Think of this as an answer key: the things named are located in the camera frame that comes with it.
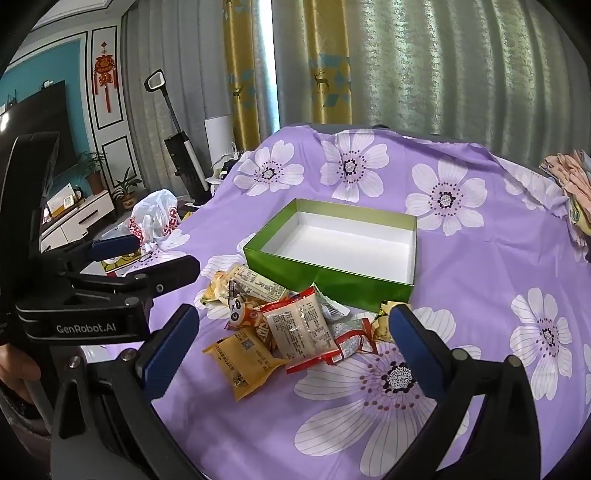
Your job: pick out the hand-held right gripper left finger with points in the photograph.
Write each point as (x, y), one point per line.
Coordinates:
(171, 355)

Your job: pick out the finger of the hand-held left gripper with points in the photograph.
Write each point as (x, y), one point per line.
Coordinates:
(115, 247)
(171, 272)

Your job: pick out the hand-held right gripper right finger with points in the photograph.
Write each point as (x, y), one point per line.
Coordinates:
(411, 344)

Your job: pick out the silver snack packet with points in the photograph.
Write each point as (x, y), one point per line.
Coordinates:
(346, 328)

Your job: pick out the green cardboard box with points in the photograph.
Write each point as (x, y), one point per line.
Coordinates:
(369, 290)

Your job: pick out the orange yellow snack packet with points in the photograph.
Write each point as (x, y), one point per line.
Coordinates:
(244, 364)

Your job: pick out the orange panda snack packet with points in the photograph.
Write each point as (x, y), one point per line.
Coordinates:
(242, 314)

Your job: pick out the beige labelled snack packet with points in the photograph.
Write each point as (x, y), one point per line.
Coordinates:
(258, 284)

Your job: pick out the red-edged clear snack packet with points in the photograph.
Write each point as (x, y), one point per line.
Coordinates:
(300, 332)

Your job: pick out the person's left hand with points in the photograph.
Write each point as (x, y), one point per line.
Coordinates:
(14, 369)

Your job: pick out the gold snack packet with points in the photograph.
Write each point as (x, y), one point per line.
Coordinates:
(383, 323)

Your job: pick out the white television cabinet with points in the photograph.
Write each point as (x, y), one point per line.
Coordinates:
(87, 212)

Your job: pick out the white red plastic bag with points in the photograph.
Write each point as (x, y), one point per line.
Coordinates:
(157, 212)

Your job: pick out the small red snack packet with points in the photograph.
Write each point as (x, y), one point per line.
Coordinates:
(353, 349)

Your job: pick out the potted green plant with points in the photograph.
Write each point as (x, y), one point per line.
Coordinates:
(92, 166)
(127, 189)

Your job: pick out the small cardboard box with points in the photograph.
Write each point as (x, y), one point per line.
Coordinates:
(62, 198)

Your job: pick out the purple floral blanket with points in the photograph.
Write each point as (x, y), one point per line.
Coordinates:
(461, 277)

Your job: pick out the white snack packet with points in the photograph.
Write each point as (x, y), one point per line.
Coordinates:
(330, 304)

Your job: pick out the black upright vacuum cleaner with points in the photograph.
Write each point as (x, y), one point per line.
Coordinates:
(184, 157)

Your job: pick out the black white cloth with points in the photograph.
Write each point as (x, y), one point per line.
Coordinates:
(224, 168)

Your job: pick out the white air purifier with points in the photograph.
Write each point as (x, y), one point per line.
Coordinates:
(219, 138)

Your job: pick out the black television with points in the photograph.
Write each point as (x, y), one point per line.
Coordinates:
(41, 115)

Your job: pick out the grey curtain yellow deer band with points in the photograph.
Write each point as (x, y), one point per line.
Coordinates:
(438, 60)
(184, 69)

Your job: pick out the pile of folded clothes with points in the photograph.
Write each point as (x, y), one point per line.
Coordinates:
(572, 184)

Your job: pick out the red knot wall ornament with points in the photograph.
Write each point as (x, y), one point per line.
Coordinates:
(104, 74)

